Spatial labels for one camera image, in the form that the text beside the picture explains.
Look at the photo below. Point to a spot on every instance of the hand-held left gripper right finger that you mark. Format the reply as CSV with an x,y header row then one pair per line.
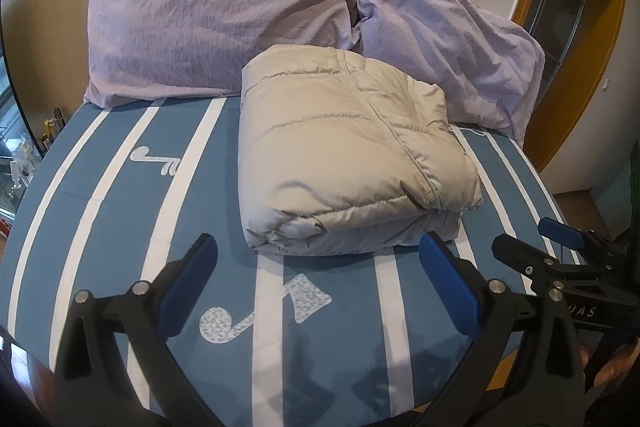
x,y
450,292

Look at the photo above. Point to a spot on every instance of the large lavender pillow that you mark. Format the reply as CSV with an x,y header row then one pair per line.
x,y
210,22

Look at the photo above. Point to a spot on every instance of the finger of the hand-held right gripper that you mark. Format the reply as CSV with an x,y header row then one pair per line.
x,y
522,257
560,232

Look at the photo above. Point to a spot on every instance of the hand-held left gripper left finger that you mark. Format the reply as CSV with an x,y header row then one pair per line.
x,y
185,287

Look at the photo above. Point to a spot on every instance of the person's right hand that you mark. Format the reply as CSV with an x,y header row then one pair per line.
x,y
615,364

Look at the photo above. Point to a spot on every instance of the pile of small household clutter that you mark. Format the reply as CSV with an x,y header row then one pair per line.
x,y
30,152

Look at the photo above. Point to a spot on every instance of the black framed glass screen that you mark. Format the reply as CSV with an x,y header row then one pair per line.
x,y
10,97

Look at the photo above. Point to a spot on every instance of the blue white striped bed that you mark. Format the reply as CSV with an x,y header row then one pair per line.
x,y
125,227

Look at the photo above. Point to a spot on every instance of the cream puffer jacket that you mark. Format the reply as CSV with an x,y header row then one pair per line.
x,y
345,157

